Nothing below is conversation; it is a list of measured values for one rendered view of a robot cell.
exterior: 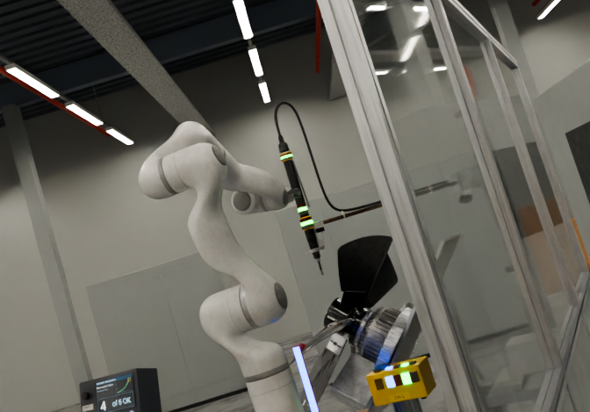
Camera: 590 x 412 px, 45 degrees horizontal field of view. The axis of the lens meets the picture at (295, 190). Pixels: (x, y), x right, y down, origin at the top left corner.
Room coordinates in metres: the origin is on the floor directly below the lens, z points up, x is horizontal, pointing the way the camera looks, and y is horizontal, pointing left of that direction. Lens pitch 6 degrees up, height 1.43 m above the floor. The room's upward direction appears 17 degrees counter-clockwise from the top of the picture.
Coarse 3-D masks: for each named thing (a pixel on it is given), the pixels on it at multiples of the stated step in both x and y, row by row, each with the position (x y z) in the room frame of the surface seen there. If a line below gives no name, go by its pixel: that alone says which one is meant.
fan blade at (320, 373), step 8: (328, 352) 2.58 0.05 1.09; (320, 360) 2.60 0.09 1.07; (328, 360) 2.56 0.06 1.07; (336, 360) 2.53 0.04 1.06; (312, 368) 2.65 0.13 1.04; (320, 368) 2.57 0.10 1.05; (328, 368) 2.54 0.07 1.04; (312, 376) 2.61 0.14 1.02; (320, 376) 2.55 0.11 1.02; (328, 376) 2.52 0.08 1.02; (312, 384) 2.58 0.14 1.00; (320, 384) 2.53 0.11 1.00; (304, 392) 2.62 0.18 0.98; (320, 392) 2.50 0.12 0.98; (304, 400) 2.59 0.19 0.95; (304, 408) 2.55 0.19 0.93
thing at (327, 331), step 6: (336, 324) 2.46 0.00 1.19; (342, 324) 2.42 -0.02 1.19; (324, 330) 2.43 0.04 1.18; (330, 330) 2.39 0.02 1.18; (336, 330) 2.24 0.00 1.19; (318, 336) 2.37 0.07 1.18; (324, 336) 2.31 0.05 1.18; (312, 342) 2.35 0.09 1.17; (318, 342) 2.25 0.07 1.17; (306, 348) 2.31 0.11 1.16; (294, 360) 2.30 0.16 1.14
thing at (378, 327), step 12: (384, 312) 2.47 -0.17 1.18; (396, 312) 2.49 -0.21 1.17; (372, 324) 2.46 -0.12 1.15; (384, 324) 2.44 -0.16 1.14; (372, 336) 2.45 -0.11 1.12; (384, 336) 2.43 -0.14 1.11; (360, 348) 2.48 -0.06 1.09; (372, 348) 2.45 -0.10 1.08; (396, 348) 2.62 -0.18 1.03; (372, 360) 2.46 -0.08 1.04
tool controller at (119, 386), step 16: (144, 368) 2.40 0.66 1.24; (80, 384) 2.47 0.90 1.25; (96, 384) 2.43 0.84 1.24; (112, 384) 2.40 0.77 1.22; (128, 384) 2.37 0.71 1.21; (144, 384) 2.38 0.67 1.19; (96, 400) 2.42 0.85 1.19; (112, 400) 2.39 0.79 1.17; (128, 400) 2.36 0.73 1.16; (144, 400) 2.36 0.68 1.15; (160, 400) 2.43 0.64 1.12
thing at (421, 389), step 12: (408, 360) 2.06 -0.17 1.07; (420, 360) 2.01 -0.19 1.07; (372, 372) 2.04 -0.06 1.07; (384, 372) 2.01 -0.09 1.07; (396, 372) 1.99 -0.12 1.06; (408, 372) 1.98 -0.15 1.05; (420, 372) 1.97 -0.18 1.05; (372, 384) 2.03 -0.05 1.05; (384, 384) 2.01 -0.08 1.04; (408, 384) 1.98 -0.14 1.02; (420, 384) 1.97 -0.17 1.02; (432, 384) 2.03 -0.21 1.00; (372, 396) 2.03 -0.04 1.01; (384, 396) 2.02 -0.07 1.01; (396, 396) 2.00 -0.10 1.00; (408, 396) 1.99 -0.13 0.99; (420, 396) 1.98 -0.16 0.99
